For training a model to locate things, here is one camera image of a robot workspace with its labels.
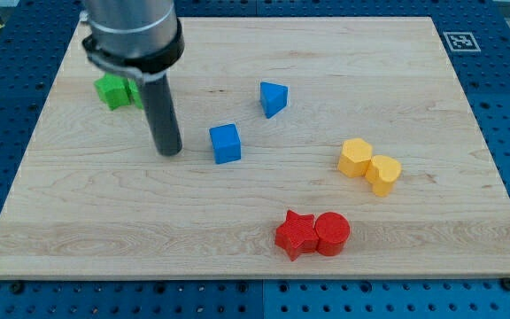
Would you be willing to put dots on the blue triangle block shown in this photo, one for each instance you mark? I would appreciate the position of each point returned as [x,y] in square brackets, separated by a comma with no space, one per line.
[273,98]

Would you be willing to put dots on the white fiducial marker tag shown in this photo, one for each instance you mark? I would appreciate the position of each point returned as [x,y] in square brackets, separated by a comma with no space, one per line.
[461,41]

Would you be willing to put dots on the green block behind rod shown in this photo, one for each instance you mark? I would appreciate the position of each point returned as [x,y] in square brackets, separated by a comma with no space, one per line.
[133,92]

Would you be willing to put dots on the red star block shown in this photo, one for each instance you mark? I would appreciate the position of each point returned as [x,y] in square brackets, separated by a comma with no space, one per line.
[296,235]

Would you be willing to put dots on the yellow hexagon block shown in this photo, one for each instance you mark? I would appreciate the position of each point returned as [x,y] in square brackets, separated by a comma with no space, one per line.
[355,157]

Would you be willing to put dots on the blue cube block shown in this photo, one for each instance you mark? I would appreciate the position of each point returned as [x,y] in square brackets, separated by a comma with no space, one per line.
[226,143]

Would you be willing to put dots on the light wooden board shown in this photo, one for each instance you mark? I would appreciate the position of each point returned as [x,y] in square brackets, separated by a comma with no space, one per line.
[93,200]

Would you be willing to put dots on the green star block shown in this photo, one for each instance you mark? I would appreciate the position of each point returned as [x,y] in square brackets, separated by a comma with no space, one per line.
[113,91]

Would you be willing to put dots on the red cylinder block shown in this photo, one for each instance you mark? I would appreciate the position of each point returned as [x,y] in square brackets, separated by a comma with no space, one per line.
[333,231]

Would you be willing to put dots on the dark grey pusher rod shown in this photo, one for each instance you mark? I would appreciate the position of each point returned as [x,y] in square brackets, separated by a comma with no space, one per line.
[159,110]

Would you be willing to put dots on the yellow heart block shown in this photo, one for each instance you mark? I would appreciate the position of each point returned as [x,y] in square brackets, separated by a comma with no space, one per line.
[382,173]

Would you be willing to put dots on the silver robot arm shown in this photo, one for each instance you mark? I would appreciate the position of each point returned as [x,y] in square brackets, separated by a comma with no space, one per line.
[131,28]

